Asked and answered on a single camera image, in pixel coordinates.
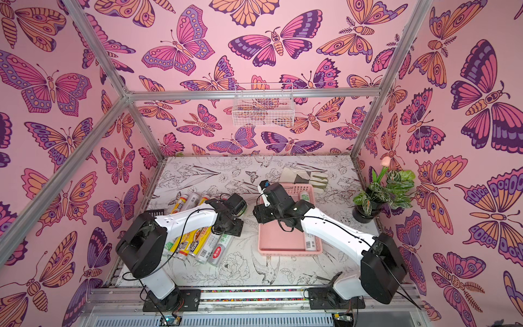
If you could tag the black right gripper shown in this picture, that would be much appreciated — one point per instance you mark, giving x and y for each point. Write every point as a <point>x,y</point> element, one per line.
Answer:
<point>261,212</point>

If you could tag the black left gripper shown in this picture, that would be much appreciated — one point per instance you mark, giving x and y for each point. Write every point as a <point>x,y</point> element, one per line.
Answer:
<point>237,231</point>

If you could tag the pink plastic basket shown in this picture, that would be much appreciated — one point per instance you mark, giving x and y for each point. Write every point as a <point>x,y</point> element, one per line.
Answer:
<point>273,241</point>

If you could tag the white green wrap roll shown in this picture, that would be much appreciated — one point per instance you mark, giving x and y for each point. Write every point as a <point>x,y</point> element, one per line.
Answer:
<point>310,240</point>

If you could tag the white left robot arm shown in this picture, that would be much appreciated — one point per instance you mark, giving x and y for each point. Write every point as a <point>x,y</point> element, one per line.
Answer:
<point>142,246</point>

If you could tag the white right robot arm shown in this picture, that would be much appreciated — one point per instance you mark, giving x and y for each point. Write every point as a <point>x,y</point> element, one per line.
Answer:
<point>382,268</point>

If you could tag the yellow red wrap roll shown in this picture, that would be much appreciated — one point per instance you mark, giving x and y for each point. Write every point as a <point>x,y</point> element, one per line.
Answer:
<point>182,249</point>

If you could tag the green striped folded cloth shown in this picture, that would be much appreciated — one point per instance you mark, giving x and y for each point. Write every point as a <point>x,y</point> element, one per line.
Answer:
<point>318,180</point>

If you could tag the yellow roll far left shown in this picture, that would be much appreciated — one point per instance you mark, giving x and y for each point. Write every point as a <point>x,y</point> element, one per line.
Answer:
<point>180,203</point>

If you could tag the potted green plant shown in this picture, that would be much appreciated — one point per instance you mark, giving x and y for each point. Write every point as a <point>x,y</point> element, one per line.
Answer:
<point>388,188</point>

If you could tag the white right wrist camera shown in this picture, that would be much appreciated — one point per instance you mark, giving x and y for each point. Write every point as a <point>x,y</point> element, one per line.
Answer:
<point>261,188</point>

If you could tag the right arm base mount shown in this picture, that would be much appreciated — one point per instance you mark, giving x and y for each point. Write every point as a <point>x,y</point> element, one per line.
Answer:
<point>326,298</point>

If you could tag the white wire wall basket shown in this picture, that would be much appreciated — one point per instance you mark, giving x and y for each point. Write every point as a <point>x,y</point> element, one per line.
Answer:
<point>263,105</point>

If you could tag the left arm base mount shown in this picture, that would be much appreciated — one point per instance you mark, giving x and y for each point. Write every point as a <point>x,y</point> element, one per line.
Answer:
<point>177,301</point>

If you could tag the aluminium front rail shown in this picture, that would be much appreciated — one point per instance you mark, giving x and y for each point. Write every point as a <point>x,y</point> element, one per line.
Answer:
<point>248,306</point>

